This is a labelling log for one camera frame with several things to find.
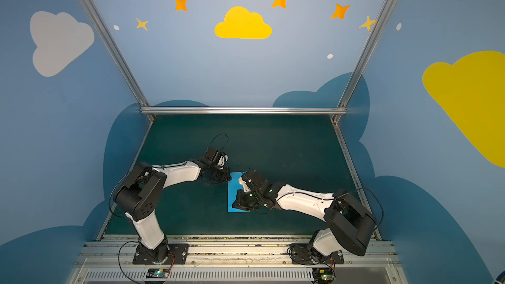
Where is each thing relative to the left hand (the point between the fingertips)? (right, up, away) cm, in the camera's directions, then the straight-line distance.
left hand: (233, 178), depth 94 cm
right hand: (+1, -7, -15) cm, 17 cm away
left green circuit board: (-25, -30, -22) cm, 45 cm away
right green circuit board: (+36, -31, -22) cm, 52 cm away
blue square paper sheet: (0, -5, -1) cm, 5 cm away
